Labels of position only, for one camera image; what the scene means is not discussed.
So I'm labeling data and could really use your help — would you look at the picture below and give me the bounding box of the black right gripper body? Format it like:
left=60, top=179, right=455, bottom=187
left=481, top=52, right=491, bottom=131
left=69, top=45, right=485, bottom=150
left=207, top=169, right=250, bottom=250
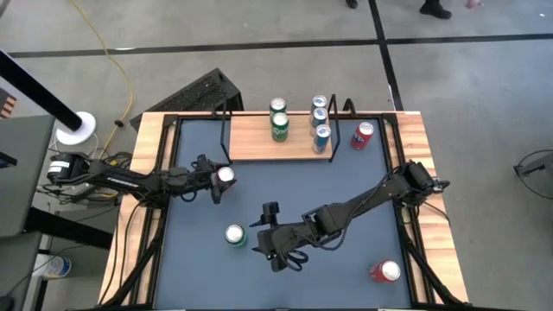
left=257, top=201, right=310, bottom=273

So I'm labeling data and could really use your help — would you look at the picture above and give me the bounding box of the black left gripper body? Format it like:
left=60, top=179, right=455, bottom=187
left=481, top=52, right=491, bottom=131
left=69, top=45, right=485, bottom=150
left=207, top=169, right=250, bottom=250
left=192, top=154, right=222, bottom=205

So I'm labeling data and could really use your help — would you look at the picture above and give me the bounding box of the red Fanta soda can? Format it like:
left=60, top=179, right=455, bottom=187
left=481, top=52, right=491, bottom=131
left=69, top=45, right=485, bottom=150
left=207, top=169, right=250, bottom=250
left=369, top=259, right=402, bottom=285
left=350, top=121, right=375, bottom=151
left=214, top=166, right=238, bottom=191

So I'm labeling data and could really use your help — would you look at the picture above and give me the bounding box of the green Sprite soda can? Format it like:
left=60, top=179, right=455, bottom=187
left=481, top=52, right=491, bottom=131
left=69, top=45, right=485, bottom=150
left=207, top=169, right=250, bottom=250
left=270, top=111, right=290, bottom=143
left=224, top=223, right=248, bottom=250
left=269, top=96, right=288, bottom=117

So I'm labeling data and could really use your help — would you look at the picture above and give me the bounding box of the black perforated case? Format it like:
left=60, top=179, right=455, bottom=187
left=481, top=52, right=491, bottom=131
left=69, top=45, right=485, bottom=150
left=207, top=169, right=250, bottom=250
left=129, top=67, right=245, bottom=133

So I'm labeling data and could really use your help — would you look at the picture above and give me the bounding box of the white round pole base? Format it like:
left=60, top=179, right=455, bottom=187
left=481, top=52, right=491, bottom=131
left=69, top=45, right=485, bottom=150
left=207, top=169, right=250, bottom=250
left=54, top=111, right=97, bottom=146

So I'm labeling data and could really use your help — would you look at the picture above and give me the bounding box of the black floor beam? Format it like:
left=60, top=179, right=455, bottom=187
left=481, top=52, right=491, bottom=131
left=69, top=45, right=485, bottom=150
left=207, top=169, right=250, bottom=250
left=23, top=206, right=114, bottom=251

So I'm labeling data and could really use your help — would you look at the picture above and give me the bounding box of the white plastic bottle blue label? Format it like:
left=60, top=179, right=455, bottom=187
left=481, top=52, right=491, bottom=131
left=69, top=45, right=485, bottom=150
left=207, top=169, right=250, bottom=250
left=32, top=253, right=73, bottom=279

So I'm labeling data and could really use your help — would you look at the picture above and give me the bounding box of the grey metal cabinet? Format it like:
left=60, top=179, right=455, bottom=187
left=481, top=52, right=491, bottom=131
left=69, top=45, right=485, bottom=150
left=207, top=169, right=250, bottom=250
left=0, top=114, right=56, bottom=238

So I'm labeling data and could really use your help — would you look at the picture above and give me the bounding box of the black pole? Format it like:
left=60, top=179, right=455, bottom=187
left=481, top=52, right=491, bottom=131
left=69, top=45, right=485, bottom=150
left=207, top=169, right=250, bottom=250
left=0, top=50, right=84, bottom=133

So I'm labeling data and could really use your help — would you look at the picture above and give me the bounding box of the orange striped box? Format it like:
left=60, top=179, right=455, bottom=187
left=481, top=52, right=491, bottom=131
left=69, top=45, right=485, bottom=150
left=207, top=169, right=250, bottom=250
left=0, top=88, right=18, bottom=120

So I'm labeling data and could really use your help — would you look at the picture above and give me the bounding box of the person's black shoe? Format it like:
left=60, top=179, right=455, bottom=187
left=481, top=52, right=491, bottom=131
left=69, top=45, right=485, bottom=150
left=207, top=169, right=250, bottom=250
left=418, top=0, right=453, bottom=21

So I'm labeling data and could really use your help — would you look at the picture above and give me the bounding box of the wooden shelf black wire frame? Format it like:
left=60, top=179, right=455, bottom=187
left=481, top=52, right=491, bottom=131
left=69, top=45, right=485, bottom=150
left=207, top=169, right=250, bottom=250
left=211, top=93, right=358, bottom=165

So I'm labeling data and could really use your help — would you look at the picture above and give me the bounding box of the black cable bundle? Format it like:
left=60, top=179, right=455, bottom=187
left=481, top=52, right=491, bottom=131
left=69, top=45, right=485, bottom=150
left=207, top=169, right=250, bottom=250
left=36, top=149, right=135, bottom=208

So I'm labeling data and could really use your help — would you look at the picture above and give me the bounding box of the yellow cable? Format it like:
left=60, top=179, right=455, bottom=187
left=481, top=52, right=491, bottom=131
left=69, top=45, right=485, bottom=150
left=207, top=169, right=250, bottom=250
left=68, top=0, right=135, bottom=168

